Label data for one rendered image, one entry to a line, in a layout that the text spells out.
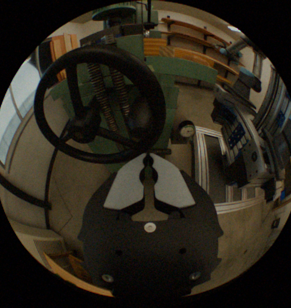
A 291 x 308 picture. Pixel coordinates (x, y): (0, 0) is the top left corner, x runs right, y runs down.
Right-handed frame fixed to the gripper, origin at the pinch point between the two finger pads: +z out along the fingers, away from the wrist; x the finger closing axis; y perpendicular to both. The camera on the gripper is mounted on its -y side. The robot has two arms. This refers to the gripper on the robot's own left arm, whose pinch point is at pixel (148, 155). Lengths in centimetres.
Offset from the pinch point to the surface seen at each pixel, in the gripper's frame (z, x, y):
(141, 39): 5.5, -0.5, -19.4
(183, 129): 22.1, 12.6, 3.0
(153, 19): 30, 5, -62
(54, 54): 79, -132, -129
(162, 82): 20.4, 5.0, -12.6
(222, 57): 220, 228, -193
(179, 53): 28.4, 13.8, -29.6
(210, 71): 16.6, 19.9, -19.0
